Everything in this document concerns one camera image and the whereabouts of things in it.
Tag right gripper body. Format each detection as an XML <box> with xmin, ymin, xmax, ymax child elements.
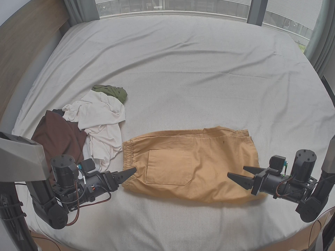
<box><xmin>251</xmin><ymin>173</ymin><xmax>284</xmax><ymax>199</ymax></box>

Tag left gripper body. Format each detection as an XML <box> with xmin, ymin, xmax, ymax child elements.
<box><xmin>84</xmin><ymin>172</ymin><xmax>121</xmax><ymax>196</ymax></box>

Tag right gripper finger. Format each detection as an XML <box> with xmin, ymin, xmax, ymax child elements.
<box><xmin>227</xmin><ymin>172</ymin><xmax>254</xmax><ymax>191</ymax></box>
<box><xmin>243</xmin><ymin>166</ymin><xmax>263</xmax><ymax>178</ymax></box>

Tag tan shorts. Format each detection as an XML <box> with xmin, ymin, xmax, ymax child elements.
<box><xmin>122</xmin><ymin>126</ymin><xmax>268</xmax><ymax>203</ymax></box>

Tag bed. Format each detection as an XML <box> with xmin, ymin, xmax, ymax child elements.
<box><xmin>0</xmin><ymin>0</ymin><xmax>335</xmax><ymax>251</ymax></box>

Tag brown garment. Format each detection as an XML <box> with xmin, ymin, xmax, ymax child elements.
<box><xmin>31</xmin><ymin>111</ymin><xmax>87</xmax><ymax>164</ymax></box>

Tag white garment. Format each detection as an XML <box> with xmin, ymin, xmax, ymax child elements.
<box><xmin>62</xmin><ymin>90</ymin><xmax>126</xmax><ymax>172</ymax></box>

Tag green garment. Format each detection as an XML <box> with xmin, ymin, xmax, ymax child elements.
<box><xmin>92</xmin><ymin>85</ymin><xmax>128</xmax><ymax>104</ymax></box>

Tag grey-green curtain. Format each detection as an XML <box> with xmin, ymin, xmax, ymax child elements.
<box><xmin>57</xmin><ymin>0</ymin><xmax>101</xmax><ymax>25</ymax></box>
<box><xmin>304</xmin><ymin>0</ymin><xmax>335</xmax><ymax>76</ymax></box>

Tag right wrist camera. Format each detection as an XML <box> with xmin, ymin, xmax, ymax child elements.
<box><xmin>270</xmin><ymin>155</ymin><xmax>286</xmax><ymax>175</ymax></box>

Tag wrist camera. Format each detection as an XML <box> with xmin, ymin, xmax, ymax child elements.
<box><xmin>270</xmin><ymin>155</ymin><xmax>286</xmax><ymax>175</ymax></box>
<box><xmin>79</xmin><ymin>159</ymin><xmax>99</xmax><ymax>174</ymax></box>

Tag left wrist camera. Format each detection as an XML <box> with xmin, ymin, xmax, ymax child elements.
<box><xmin>79</xmin><ymin>159</ymin><xmax>99</xmax><ymax>174</ymax></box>

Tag black cable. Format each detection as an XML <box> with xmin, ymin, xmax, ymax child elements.
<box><xmin>31</xmin><ymin>234</ymin><xmax>61</xmax><ymax>248</ymax></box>
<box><xmin>310</xmin><ymin>207</ymin><xmax>335</xmax><ymax>251</ymax></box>

